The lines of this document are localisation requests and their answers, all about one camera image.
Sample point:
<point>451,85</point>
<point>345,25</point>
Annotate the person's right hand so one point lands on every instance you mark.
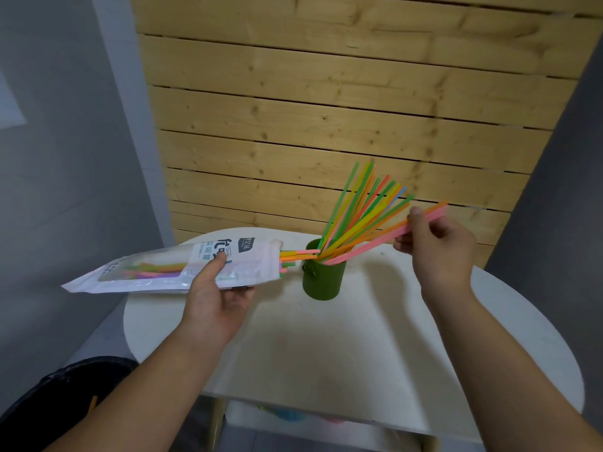
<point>447,258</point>

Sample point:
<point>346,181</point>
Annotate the person's left hand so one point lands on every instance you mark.
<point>212,310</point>

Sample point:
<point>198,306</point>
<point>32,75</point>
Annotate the person's left thumb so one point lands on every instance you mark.
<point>211,272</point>

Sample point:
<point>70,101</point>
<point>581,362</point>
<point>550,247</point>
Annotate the person's right thumb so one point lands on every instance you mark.
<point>419,235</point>

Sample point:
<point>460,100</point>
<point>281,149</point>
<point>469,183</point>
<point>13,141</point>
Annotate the pink straw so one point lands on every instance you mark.
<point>367,245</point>

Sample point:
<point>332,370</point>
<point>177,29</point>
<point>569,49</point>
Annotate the white plastic straw bag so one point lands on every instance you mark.
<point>155,272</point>

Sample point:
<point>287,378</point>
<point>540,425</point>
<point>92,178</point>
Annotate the person's left forearm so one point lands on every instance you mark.
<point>141,400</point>

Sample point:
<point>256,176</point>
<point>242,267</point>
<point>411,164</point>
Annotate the person's right forearm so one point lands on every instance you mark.
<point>499,376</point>

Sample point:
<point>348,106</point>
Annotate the bundle of straws in bag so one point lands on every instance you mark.
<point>160,269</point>

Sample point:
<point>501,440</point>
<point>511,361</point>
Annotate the bunch of colourful straws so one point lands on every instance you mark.
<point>358,211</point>

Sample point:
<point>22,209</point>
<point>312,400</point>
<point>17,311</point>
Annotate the green cup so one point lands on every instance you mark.
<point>322,280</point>

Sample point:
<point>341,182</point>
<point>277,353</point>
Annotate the wooden slat panel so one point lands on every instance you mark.
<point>348,103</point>

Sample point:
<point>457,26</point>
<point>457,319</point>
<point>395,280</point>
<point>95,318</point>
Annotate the wooden table leg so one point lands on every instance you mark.
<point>216,423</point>

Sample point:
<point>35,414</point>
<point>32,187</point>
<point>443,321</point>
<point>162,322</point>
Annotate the black trash bin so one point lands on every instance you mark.
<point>52,404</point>

